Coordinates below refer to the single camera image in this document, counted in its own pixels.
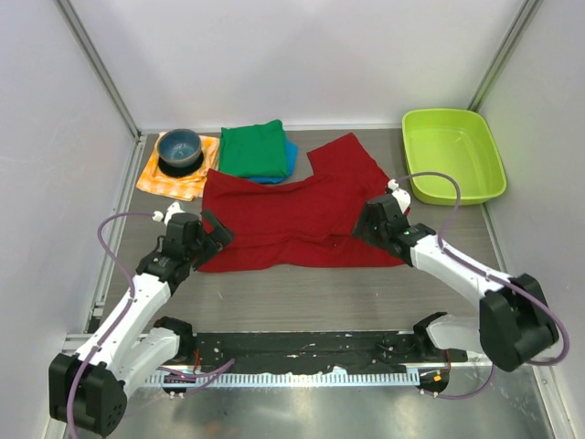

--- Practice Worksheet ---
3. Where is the red t-shirt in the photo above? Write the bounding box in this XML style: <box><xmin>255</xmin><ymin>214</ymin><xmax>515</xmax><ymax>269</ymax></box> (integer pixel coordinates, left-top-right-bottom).
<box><xmin>200</xmin><ymin>134</ymin><xmax>401</xmax><ymax>273</ymax></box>

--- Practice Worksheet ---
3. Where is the lime green plastic tub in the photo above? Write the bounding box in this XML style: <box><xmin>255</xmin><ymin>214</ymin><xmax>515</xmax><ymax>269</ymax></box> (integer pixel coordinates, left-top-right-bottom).
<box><xmin>402</xmin><ymin>108</ymin><xmax>507</xmax><ymax>205</ymax></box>

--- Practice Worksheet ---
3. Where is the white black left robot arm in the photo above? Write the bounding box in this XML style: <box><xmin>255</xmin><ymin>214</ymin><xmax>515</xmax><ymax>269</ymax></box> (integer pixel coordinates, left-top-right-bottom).
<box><xmin>48</xmin><ymin>203</ymin><xmax>234</xmax><ymax>438</ymax></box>

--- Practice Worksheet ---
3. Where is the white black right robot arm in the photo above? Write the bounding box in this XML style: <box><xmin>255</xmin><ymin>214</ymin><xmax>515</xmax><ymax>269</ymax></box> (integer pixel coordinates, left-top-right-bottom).
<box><xmin>352</xmin><ymin>191</ymin><xmax>559</xmax><ymax>371</ymax></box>

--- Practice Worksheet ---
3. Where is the orange checkered cloth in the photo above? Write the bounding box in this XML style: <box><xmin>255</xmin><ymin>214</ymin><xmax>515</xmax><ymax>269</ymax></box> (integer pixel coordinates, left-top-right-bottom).
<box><xmin>136</xmin><ymin>132</ymin><xmax>219</xmax><ymax>201</ymax></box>

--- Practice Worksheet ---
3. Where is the black saucer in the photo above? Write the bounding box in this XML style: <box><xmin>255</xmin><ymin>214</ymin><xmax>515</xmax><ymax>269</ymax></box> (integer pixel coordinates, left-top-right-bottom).
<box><xmin>157</xmin><ymin>153</ymin><xmax>205</xmax><ymax>178</ymax></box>

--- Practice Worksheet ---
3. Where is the green folded t-shirt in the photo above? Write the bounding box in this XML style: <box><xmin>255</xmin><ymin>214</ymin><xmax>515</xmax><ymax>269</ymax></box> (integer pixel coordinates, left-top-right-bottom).
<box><xmin>218</xmin><ymin>119</ymin><xmax>288</xmax><ymax>177</ymax></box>

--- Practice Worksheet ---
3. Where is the blue ceramic bowl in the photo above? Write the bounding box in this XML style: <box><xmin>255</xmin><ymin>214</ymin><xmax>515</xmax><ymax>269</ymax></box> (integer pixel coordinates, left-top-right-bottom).
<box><xmin>156</xmin><ymin>129</ymin><xmax>202</xmax><ymax>167</ymax></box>

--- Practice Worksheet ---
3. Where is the blue folded t-shirt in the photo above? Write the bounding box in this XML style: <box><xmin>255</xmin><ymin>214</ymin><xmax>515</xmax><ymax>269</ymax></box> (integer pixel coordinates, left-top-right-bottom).
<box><xmin>249</xmin><ymin>139</ymin><xmax>298</xmax><ymax>185</ymax></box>

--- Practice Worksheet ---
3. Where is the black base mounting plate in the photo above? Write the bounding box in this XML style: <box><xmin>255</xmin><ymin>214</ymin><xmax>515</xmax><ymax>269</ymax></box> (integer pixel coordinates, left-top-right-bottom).
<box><xmin>165</xmin><ymin>331</ymin><xmax>468</xmax><ymax>375</ymax></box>

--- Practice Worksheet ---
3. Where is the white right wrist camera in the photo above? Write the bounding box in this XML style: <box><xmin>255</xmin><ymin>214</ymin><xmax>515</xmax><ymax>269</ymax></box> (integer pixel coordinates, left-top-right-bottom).
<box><xmin>386</xmin><ymin>179</ymin><xmax>411</xmax><ymax>214</ymax></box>

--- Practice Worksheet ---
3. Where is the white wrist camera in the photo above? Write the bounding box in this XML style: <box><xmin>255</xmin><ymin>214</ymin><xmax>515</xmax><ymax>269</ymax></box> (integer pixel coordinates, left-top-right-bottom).
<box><xmin>386</xmin><ymin>179</ymin><xmax>411</xmax><ymax>214</ymax></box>
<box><xmin>152</xmin><ymin>201</ymin><xmax>185</xmax><ymax>225</ymax></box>

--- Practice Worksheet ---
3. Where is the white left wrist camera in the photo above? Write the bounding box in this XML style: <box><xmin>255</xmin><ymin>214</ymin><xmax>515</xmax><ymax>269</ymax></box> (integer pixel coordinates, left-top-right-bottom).
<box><xmin>152</xmin><ymin>201</ymin><xmax>185</xmax><ymax>225</ymax></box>

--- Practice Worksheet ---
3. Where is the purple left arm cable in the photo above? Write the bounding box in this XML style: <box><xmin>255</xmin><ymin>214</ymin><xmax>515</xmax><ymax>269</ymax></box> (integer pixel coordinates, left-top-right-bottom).
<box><xmin>66</xmin><ymin>210</ymin><xmax>237</xmax><ymax>435</ymax></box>

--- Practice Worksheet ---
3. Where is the white slotted cable duct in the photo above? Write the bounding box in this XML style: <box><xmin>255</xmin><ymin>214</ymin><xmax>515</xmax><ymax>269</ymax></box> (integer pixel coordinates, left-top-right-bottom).
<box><xmin>136</xmin><ymin>369</ymin><xmax>420</xmax><ymax>388</ymax></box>

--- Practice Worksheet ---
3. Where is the left aluminium frame post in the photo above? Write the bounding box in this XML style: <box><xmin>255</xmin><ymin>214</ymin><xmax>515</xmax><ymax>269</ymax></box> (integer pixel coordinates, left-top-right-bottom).
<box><xmin>54</xmin><ymin>0</ymin><xmax>141</xmax><ymax>140</ymax></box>

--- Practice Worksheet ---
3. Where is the aluminium frame post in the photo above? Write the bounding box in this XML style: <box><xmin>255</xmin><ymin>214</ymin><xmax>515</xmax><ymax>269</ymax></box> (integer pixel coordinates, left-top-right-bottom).
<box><xmin>467</xmin><ymin>0</ymin><xmax>543</xmax><ymax>112</ymax></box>
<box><xmin>54</xmin><ymin>0</ymin><xmax>141</xmax><ymax>140</ymax></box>

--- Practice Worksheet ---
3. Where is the right aluminium frame post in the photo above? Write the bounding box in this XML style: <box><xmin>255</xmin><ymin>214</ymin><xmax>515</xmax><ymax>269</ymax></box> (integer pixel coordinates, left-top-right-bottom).
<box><xmin>467</xmin><ymin>0</ymin><xmax>543</xmax><ymax>112</ymax></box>

